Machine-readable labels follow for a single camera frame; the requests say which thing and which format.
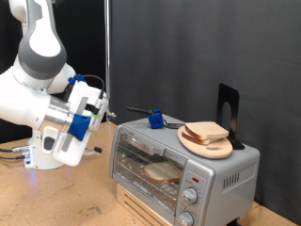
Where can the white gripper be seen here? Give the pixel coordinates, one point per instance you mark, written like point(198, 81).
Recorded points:
point(81, 94)

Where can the metal fork with blue block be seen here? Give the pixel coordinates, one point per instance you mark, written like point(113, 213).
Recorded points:
point(155, 118)

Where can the white bread slice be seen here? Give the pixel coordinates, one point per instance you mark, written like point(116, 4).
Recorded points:
point(194, 141)
point(163, 172)
point(207, 129)

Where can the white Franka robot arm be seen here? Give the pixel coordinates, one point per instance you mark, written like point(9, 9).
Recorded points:
point(34, 94)

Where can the wooden block under oven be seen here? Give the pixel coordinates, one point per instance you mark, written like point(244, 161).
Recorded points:
point(134, 204)

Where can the red oven indicator light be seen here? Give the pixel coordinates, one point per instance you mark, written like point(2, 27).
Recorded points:
point(195, 180)

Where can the silver oven knob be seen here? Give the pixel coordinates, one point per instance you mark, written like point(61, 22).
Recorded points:
point(185, 218)
point(190, 195)

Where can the silver toaster oven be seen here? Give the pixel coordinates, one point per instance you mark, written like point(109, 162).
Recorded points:
point(219, 175)

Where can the metal pole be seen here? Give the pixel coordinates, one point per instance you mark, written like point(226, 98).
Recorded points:
point(107, 47)

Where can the round wooden cutting board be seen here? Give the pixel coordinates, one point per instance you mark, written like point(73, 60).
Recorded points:
point(210, 152)

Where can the black metal bookend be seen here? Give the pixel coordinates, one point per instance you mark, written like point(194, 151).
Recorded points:
point(233, 100)

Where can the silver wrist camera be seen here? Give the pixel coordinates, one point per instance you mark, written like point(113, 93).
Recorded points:
point(99, 114)

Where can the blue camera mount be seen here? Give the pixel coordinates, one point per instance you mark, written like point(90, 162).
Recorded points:
point(79, 126)

